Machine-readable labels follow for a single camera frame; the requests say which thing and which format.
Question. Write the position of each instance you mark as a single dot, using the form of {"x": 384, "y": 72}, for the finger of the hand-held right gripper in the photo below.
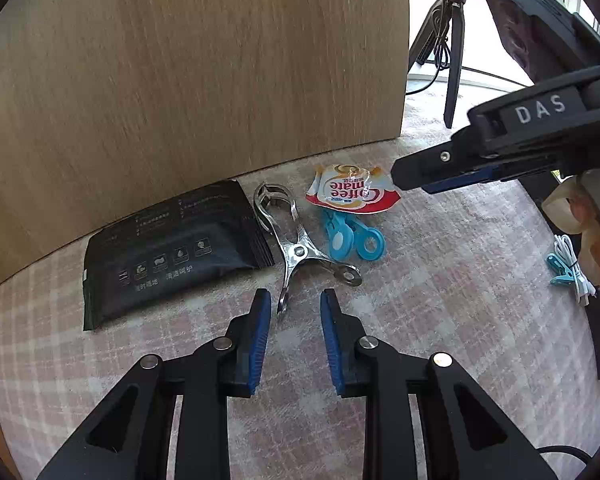
{"x": 455, "y": 180}

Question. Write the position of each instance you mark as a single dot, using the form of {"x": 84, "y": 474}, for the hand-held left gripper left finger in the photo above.
{"x": 257, "y": 340}

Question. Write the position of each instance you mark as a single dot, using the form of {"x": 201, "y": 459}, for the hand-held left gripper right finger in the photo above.
{"x": 330, "y": 340}

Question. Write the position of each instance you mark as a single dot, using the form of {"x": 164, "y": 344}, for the silver metal clamp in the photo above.
{"x": 292, "y": 250}

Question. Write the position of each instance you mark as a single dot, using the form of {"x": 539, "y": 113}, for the red white creamer packet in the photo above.
{"x": 350, "y": 190}

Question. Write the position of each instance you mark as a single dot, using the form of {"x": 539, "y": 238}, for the black tripod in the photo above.
{"x": 455, "y": 60}

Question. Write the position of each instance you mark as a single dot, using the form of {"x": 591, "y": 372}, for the light blue sealing clip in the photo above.
{"x": 345, "y": 240}

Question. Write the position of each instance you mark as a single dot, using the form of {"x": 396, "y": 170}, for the black wet wipes packet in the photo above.
{"x": 170, "y": 250}

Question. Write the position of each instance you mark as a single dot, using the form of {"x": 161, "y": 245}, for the teal clothespin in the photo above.
{"x": 562, "y": 270}

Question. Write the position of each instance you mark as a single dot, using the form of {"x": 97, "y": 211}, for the wooden board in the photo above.
{"x": 180, "y": 85}

